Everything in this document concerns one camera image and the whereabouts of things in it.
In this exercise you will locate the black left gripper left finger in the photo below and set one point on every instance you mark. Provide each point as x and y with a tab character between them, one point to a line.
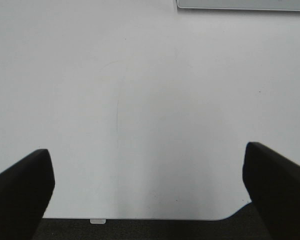
26	189

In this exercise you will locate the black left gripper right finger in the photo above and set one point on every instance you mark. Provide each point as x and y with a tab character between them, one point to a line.
273	184

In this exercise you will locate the white microwave door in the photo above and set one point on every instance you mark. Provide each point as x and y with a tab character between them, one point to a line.
263	5

